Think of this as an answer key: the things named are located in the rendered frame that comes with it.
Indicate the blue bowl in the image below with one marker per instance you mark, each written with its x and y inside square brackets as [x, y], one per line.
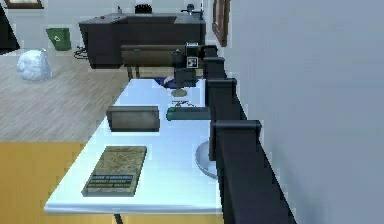
[165, 82]

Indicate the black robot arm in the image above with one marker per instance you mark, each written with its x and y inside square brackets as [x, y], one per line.
[246, 173]

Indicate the black ribbed appliance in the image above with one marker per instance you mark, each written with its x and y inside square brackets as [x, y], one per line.
[143, 9]

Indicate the black slanted furniture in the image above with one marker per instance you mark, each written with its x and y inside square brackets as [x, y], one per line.
[6, 33]

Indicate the white table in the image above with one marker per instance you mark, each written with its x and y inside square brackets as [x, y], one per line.
[173, 156]

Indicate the small pale bottle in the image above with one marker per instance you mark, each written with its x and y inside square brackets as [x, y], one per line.
[119, 10]

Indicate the brown framed picture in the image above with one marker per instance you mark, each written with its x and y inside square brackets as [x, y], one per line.
[23, 4]

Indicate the small olive round disc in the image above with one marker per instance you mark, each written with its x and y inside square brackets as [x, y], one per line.
[179, 92]

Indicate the white lumpy bag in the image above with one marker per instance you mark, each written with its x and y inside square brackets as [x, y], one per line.
[34, 65]

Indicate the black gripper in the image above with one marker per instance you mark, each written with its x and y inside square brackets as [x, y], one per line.
[184, 76]

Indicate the black tap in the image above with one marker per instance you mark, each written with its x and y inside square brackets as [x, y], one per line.
[193, 11]

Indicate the dark grey counter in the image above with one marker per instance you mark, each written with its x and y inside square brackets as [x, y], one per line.
[140, 33]

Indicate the white bowl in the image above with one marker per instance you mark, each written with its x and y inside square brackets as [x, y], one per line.
[204, 160]

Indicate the green bin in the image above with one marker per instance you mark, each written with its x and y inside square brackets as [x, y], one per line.
[59, 39]

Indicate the olive brown book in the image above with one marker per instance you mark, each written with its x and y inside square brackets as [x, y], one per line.
[116, 171]

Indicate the dark grey flat box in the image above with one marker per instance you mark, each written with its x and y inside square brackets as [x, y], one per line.
[133, 119]

